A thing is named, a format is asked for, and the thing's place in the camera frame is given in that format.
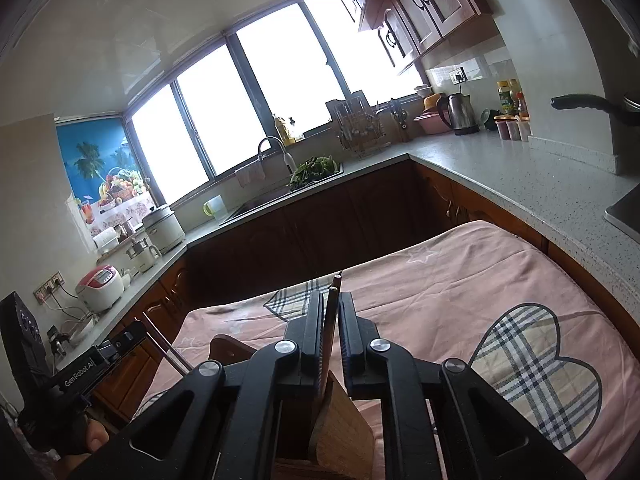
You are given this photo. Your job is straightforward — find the pink basin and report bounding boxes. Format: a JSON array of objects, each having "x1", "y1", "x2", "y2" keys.
[{"x1": 414, "y1": 112, "x2": 451, "y2": 136}]

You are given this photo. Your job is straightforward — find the green leafy vegetables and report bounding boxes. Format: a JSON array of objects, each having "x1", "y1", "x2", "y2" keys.
[{"x1": 288, "y1": 156, "x2": 340, "y2": 191}]

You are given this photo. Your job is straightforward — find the long brown wooden chopstick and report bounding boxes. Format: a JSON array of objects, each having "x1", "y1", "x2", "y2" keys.
[{"x1": 317, "y1": 272, "x2": 342, "y2": 405}]

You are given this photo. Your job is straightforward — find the window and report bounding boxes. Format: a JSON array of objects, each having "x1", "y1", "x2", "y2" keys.
[{"x1": 129, "y1": 0, "x2": 423, "y2": 205}]

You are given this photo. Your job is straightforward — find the pink dish cloth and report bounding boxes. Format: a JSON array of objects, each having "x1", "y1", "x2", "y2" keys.
[{"x1": 234, "y1": 160, "x2": 266, "y2": 188}]

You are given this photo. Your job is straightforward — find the sink faucet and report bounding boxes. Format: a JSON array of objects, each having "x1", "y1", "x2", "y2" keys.
[{"x1": 257, "y1": 136, "x2": 297, "y2": 178}]

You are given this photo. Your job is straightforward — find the tropical fruit poster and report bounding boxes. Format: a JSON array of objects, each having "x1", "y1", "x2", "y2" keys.
[{"x1": 56, "y1": 118, "x2": 154, "y2": 237}]

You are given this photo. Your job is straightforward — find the wall power outlet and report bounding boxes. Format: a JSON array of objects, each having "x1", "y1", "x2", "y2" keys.
[{"x1": 34, "y1": 272, "x2": 65, "y2": 304}]

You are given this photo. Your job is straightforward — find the white pink rice cooker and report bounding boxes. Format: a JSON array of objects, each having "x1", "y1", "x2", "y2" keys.
[{"x1": 75, "y1": 264, "x2": 125, "y2": 314}]

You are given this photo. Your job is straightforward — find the person's left hand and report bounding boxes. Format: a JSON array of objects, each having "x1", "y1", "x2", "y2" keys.
[{"x1": 52, "y1": 417, "x2": 110, "y2": 479}]

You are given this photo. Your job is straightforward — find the small white electric kettle pot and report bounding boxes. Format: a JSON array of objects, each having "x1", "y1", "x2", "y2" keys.
[{"x1": 126, "y1": 238, "x2": 160, "y2": 274}]

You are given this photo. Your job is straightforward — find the wooden utensil holder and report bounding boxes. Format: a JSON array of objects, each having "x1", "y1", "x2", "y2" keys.
[{"x1": 209, "y1": 330, "x2": 374, "y2": 479}]

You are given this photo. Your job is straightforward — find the dish drying rack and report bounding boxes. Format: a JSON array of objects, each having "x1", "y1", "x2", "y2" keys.
[{"x1": 326, "y1": 90, "x2": 390, "y2": 158}]

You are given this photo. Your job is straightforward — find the pink cloth with plaid hearts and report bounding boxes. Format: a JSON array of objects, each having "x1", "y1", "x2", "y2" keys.
[{"x1": 131, "y1": 219, "x2": 640, "y2": 480}]

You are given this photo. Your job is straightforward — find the spice jars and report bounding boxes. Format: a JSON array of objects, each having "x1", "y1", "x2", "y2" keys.
[{"x1": 494, "y1": 115, "x2": 532, "y2": 142}]

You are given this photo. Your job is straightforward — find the yellow bottle on sill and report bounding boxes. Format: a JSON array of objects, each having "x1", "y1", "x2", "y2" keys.
[{"x1": 273, "y1": 116, "x2": 296, "y2": 146}]

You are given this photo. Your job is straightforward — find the measuring jug with green handle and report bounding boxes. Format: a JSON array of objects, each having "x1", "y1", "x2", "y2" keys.
[{"x1": 202, "y1": 195, "x2": 229, "y2": 220}]

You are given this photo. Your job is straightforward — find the condiment bottles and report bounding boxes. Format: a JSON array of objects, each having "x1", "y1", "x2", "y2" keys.
[{"x1": 497, "y1": 79, "x2": 529, "y2": 119}]

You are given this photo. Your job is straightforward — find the stainless steel electric kettle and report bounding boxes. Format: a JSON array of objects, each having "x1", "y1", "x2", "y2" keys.
[{"x1": 436, "y1": 92, "x2": 480, "y2": 136}]

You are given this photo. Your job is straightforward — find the black wok with lid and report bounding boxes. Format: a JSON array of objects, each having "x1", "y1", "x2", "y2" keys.
[{"x1": 550, "y1": 92, "x2": 640, "y2": 128}]

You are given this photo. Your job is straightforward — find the lower wooden cabinets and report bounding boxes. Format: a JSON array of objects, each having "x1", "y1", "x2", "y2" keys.
[{"x1": 113, "y1": 157, "x2": 639, "y2": 352}]

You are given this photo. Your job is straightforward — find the cream electric cooker pot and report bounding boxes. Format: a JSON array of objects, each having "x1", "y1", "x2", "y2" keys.
[{"x1": 142, "y1": 205, "x2": 186, "y2": 255}]

